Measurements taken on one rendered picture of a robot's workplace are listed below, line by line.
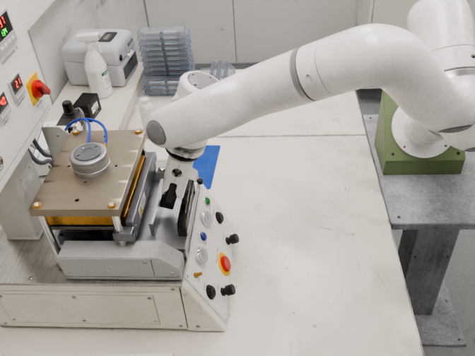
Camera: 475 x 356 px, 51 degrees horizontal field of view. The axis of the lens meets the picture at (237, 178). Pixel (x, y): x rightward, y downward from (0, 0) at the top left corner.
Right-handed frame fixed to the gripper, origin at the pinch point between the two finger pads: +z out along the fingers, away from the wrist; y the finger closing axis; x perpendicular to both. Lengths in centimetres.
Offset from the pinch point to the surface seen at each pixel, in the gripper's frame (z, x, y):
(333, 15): 33, -80, 246
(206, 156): 24, -10, 50
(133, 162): -7.2, 9.3, 0.9
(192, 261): 7.7, -8.7, -9.3
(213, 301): 14.7, -15.7, -13.3
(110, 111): 33, 27, 71
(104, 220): 0.4, 11.7, -10.2
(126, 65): 25, 27, 94
